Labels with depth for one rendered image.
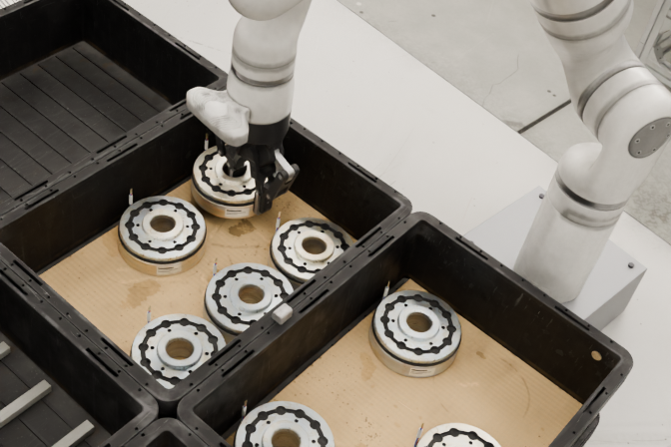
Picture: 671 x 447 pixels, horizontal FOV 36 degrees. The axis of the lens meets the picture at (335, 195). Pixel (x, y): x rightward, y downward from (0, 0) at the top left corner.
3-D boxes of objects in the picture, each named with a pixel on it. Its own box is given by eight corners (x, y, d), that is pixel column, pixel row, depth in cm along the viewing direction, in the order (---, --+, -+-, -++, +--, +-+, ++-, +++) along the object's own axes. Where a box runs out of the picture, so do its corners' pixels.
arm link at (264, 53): (260, 31, 117) (218, 70, 111) (272, -89, 106) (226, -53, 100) (314, 55, 115) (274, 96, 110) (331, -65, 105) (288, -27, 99)
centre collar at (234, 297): (248, 273, 119) (249, 269, 118) (281, 296, 117) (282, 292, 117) (220, 297, 116) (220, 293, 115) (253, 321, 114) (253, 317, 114)
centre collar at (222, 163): (236, 152, 130) (237, 149, 129) (262, 175, 128) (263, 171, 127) (206, 169, 127) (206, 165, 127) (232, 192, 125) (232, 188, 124)
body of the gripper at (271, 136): (309, 106, 116) (300, 166, 123) (261, 66, 120) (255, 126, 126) (258, 131, 112) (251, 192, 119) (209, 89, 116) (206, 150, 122)
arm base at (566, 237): (539, 238, 139) (581, 146, 127) (595, 279, 135) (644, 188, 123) (499, 270, 133) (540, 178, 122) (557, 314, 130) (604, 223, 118)
